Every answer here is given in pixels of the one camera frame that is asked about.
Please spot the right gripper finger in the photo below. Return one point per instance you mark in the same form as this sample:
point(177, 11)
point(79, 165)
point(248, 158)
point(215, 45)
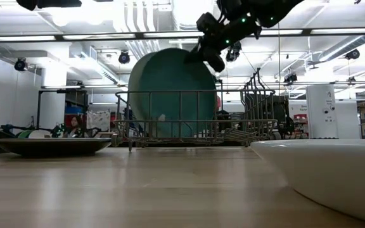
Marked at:
point(204, 56)

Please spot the teal plate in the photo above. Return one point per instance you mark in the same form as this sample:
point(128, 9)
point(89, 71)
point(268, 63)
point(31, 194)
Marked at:
point(173, 79)

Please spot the dark patterned plate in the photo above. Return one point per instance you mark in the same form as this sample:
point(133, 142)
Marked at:
point(52, 145)

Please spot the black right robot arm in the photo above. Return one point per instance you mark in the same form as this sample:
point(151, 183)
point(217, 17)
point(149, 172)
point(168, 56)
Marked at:
point(277, 12)

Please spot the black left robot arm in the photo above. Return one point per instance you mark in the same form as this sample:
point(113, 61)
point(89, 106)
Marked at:
point(43, 3)

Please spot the black track spotlight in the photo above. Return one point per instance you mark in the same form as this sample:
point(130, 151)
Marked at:
point(353, 54)
point(124, 57)
point(21, 64)
point(290, 77)
point(234, 54)

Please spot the black machine cart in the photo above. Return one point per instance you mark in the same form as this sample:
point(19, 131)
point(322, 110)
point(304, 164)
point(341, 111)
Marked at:
point(280, 111)

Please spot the long ceiling light bar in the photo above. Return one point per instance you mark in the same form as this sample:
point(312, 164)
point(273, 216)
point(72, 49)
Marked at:
point(344, 31)

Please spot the white pillar cabinet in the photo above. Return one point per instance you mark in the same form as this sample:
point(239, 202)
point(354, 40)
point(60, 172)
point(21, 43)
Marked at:
point(322, 104)

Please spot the patterned white cloth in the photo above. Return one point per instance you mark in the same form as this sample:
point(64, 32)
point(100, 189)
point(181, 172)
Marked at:
point(98, 120)

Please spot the blue bin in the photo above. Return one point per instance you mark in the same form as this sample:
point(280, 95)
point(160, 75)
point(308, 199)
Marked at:
point(73, 110)

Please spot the person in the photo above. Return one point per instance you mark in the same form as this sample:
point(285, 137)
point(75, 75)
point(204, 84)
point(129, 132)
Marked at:
point(75, 123)

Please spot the black metal stand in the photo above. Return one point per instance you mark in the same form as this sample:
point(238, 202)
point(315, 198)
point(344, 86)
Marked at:
point(39, 107)

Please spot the small white bowl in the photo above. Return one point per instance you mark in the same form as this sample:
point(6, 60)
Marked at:
point(40, 134)

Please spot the small green dish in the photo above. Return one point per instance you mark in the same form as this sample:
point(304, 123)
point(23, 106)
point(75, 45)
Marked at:
point(22, 134)

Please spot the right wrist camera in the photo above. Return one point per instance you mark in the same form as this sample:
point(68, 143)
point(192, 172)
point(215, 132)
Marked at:
point(208, 22)

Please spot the silver ventilation duct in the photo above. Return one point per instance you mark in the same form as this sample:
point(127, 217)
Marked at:
point(344, 46)

